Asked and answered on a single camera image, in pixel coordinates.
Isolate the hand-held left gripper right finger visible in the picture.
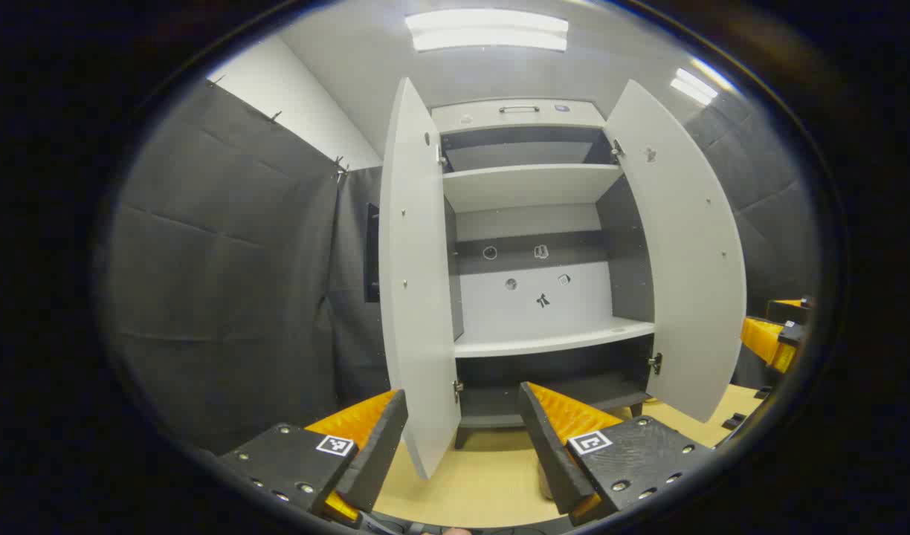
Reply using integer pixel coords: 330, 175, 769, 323
518, 382, 716, 525

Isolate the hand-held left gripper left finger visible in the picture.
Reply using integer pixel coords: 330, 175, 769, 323
217, 388, 410, 525

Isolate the grey shoe cabinet door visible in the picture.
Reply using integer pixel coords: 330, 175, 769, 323
604, 80, 747, 423
364, 77, 463, 480

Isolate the grey shoe cabinet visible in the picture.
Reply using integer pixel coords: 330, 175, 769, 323
429, 99, 658, 450

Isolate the grey cabinet drawer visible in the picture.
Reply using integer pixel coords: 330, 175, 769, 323
430, 99, 607, 134

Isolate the small ceiling light panel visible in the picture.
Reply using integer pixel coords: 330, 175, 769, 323
671, 67, 720, 105

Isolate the large ceiling light panel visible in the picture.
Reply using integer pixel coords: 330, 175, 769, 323
405, 9, 569, 53

